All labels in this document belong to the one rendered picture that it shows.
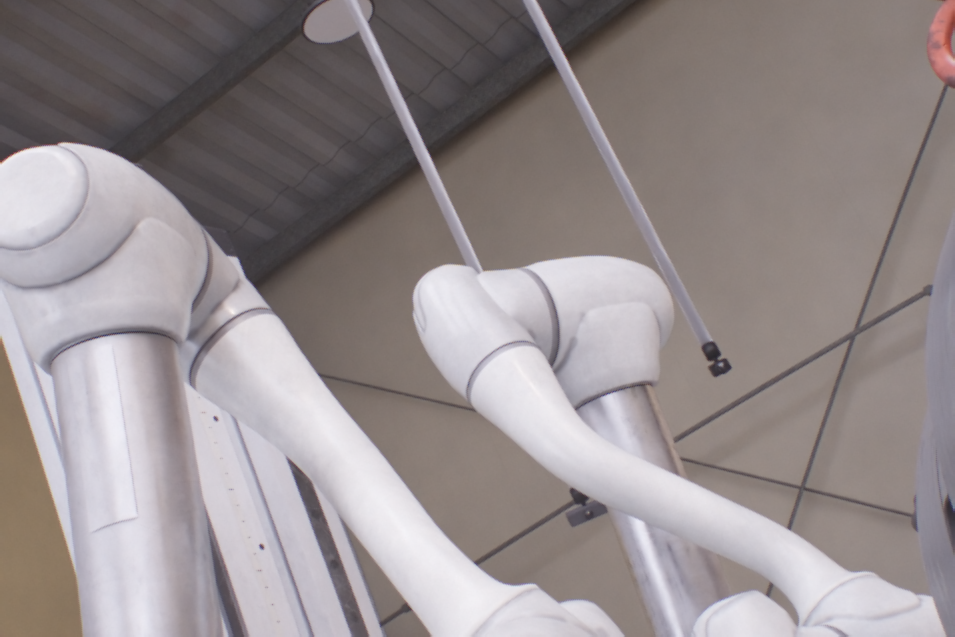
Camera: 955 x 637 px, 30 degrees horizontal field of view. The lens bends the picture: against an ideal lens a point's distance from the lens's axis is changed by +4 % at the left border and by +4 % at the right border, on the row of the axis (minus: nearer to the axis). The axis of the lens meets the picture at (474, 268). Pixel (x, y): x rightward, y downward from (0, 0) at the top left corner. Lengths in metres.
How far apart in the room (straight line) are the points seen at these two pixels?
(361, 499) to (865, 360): 7.76
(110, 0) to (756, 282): 3.69
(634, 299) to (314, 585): 0.49
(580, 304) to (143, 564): 0.78
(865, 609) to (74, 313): 0.79
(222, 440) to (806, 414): 7.28
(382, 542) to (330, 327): 9.36
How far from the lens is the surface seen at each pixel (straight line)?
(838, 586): 1.76
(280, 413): 1.54
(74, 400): 1.42
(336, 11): 7.49
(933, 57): 1.52
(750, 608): 1.66
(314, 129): 10.26
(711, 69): 9.77
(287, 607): 1.97
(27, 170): 1.44
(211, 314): 1.58
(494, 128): 10.33
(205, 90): 9.64
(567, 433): 1.84
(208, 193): 10.51
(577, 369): 2.00
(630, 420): 2.00
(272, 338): 1.57
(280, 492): 1.98
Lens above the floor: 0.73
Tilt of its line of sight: 24 degrees up
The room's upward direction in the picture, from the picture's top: 25 degrees counter-clockwise
